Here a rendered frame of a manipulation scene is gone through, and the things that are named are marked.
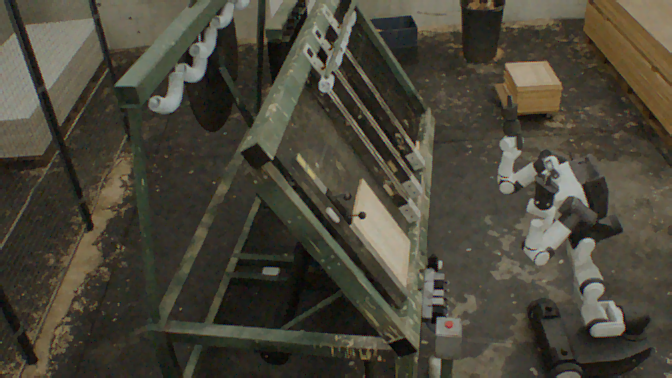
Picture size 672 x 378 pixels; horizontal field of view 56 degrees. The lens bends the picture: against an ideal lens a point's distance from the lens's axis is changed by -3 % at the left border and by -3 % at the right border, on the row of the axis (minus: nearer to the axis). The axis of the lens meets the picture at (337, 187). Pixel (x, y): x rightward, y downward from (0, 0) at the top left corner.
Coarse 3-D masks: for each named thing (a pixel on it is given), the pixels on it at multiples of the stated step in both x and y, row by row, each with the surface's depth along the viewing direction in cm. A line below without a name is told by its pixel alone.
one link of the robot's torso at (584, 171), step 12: (588, 156) 326; (564, 168) 327; (576, 168) 323; (588, 168) 320; (564, 180) 321; (576, 180) 317; (588, 180) 313; (600, 180) 312; (564, 192) 315; (576, 192) 313; (588, 192) 313; (600, 192) 316; (588, 204) 316; (600, 204) 321; (600, 216) 326; (576, 228) 329
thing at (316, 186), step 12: (300, 156) 289; (300, 168) 288; (312, 180) 290; (324, 192) 295; (324, 204) 297; (348, 228) 304; (360, 240) 307; (372, 252) 312; (372, 264) 315; (384, 264) 318; (384, 276) 318; (396, 288) 322
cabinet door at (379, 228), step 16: (368, 192) 340; (368, 208) 333; (368, 224) 326; (384, 224) 342; (368, 240) 318; (384, 240) 334; (400, 240) 351; (384, 256) 326; (400, 256) 343; (400, 272) 335
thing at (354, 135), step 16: (304, 48) 321; (320, 64) 330; (320, 80) 330; (320, 96) 335; (336, 96) 340; (336, 112) 339; (352, 128) 343; (352, 144) 349; (368, 144) 352; (368, 160) 354; (384, 176) 359; (400, 192) 363; (400, 208) 370; (416, 208) 374
